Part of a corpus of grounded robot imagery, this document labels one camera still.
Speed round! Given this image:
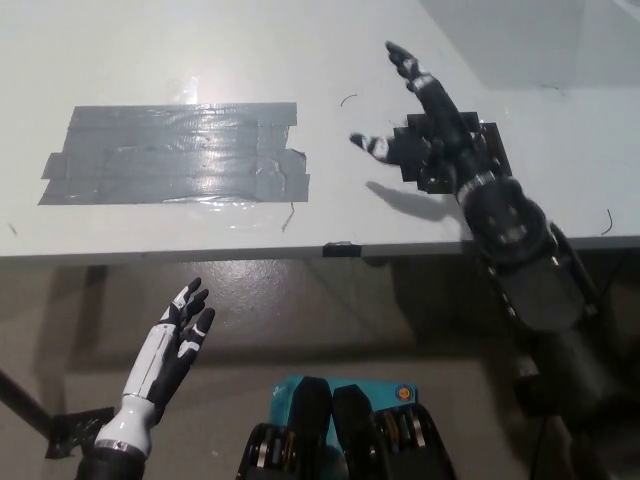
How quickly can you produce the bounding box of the black teal robot torso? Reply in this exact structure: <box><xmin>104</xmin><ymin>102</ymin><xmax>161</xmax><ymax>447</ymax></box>
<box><xmin>239</xmin><ymin>375</ymin><xmax>457</xmax><ymax>480</ymax></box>

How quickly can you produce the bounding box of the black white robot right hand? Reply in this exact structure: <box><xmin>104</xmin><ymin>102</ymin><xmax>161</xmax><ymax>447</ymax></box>
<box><xmin>348</xmin><ymin>40</ymin><xmax>502</xmax><ymax>201</ymax></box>

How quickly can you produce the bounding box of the small black tape strip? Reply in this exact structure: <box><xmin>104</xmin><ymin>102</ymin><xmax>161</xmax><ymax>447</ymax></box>
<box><xmin>322</xmin><ymin>241</ymin><xmax>362</xmax><ymax>260</ymax></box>

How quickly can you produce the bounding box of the grey duct tape patch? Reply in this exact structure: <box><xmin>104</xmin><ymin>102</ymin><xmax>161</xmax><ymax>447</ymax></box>
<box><xmin>37</xmin><ymin>102</ymin><xmax>312</xmax><ymax>207</ymax></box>

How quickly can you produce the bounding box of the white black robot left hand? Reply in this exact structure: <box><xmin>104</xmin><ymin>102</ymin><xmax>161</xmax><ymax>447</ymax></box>
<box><xmin>121</xmin><ymin>277</ymin><xmax>217</xmax><ymax>417</ymax></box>

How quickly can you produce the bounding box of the black slanted stand pole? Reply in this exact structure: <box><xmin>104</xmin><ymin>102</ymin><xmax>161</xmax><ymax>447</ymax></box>
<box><xmin>0</xmin><ymin>368</ymin><xmax>55</xmax><ymax>442</ymax></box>

